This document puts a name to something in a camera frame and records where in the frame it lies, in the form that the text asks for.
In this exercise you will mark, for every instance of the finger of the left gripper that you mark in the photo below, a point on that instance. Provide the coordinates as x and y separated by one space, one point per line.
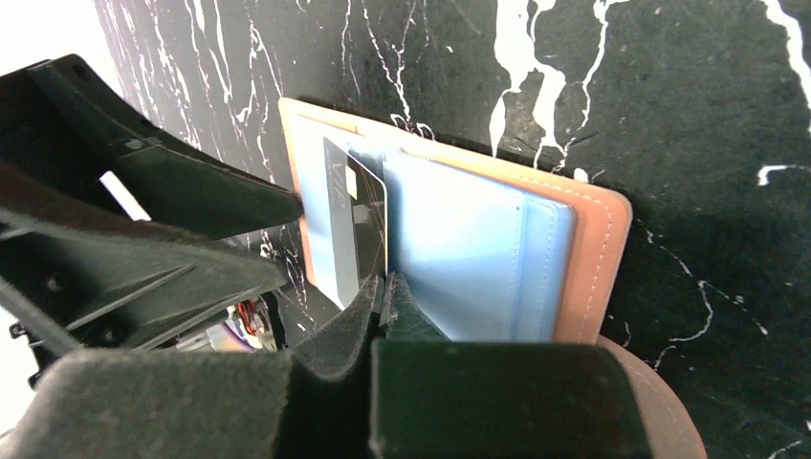
77 275
63 126

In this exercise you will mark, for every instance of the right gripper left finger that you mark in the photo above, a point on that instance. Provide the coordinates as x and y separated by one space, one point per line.
308 402

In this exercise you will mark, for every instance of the black VIP credit card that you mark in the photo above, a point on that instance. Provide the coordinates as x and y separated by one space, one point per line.
358 221

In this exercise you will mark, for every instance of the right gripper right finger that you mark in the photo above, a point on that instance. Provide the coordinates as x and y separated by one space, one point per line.
434 398

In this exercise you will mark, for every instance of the pink leather card holder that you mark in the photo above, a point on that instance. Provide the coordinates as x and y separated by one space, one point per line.
490 250

